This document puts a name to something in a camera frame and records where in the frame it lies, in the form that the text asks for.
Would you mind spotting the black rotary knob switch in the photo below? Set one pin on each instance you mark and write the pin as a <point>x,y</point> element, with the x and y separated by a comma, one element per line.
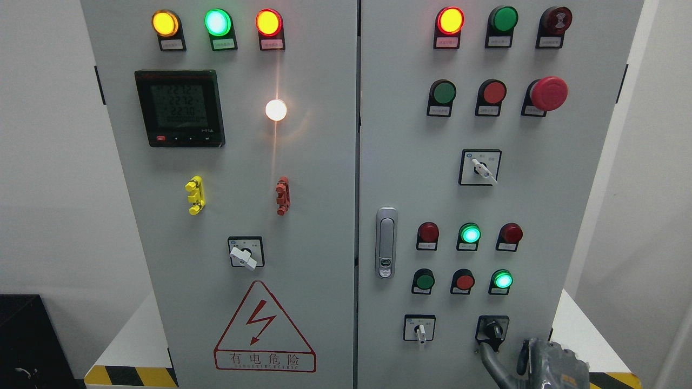
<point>492,330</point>

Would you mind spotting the red terminal connector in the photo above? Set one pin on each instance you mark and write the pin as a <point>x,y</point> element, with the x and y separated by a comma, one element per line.
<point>283,200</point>

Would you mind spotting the dark red indicator light left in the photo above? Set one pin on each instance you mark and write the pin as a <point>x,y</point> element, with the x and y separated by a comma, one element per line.
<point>428,236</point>

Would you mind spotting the dark red indicator light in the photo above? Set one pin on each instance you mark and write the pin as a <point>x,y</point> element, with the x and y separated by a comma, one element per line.
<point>428,236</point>
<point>509,237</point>

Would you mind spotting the white lit indicator lamp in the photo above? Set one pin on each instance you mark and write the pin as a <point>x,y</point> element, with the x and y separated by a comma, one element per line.
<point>276,110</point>

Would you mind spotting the green push button lower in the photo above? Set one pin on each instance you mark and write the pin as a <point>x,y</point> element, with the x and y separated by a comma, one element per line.
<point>423,281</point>

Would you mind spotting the green push button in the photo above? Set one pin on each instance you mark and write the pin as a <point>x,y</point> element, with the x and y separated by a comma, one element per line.
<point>423,281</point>
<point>441,96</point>

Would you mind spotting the lit green indicator light middle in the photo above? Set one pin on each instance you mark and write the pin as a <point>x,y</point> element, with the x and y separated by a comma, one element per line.
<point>468,237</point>

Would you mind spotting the lit green indicator light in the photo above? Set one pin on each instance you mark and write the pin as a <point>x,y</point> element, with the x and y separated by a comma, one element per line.
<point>220,28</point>
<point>468,237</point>
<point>500,282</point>

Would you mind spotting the left grey cabinet door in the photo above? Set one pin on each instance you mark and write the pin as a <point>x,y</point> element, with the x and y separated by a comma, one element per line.
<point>309,252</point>

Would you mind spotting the grey cabinet door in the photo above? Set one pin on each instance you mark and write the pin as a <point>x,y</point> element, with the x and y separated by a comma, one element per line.
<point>411,162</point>
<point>309,252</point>

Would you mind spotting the green push button upper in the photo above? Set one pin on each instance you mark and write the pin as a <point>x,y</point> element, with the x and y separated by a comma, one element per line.
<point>441,96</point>

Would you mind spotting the red push button lower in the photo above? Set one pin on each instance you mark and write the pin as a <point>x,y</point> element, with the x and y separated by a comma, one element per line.
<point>462,282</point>

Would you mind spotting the red push button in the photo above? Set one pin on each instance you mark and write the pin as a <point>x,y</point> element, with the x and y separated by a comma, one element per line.
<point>490,95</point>
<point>462,282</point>

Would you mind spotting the yellow terminal connector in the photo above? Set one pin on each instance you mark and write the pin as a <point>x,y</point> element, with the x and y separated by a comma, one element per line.
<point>196,196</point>

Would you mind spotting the right grey cabinet door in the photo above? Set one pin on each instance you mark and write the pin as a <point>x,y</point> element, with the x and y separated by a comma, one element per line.
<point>411,162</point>

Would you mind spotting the red high voltage warning sticker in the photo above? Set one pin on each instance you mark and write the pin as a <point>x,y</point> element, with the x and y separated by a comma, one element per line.
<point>262,337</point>

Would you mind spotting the dark red indicator light right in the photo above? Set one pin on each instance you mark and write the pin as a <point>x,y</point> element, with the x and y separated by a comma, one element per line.
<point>509,237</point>

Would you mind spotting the lit green indicator light lower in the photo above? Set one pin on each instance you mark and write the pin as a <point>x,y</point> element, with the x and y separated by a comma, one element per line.
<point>500,282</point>

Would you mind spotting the red push button upper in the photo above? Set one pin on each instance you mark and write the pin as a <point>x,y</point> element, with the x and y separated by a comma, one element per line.
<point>490,95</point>

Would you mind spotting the black digital power meter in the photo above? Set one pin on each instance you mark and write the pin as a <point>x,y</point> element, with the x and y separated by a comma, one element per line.
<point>181,108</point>

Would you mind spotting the orange red indicator light left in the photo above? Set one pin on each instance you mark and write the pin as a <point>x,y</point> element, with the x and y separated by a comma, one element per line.
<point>269,24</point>

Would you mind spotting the lit red indicator light right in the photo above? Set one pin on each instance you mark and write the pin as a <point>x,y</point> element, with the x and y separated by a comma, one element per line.
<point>449,23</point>

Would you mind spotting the lit green indicator light top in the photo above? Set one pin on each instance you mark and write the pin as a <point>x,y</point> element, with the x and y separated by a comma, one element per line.
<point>220,28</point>

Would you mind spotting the red emergency stop button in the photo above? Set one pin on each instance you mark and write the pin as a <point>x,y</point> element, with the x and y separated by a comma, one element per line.
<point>544,95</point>

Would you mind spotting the green indicator light top right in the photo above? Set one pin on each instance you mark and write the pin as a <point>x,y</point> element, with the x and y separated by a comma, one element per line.
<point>500,27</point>

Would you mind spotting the yellow indicator light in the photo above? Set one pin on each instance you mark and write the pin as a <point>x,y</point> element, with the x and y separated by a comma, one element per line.
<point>168,27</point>

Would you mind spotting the dark red buzzer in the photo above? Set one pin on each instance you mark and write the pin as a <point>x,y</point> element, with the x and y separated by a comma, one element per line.
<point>553,24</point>

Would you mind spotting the black box lower left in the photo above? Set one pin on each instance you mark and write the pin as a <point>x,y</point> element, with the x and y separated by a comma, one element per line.
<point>31,356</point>

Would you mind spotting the silver door latch handle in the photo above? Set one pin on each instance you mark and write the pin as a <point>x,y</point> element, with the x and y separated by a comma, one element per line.
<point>385,247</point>

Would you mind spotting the white selector switch left door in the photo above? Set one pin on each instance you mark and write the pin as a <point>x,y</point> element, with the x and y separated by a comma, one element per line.
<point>246,251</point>

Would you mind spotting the white selector switch upper right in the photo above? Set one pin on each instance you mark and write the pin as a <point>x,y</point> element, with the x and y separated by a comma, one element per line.
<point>479,167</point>

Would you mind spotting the white selector switch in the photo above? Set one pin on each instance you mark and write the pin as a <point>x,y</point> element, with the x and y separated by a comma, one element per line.
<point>479,167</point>
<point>419,327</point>

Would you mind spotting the white selector switch lower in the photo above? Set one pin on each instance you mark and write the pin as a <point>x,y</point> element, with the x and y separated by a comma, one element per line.
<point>419,327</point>

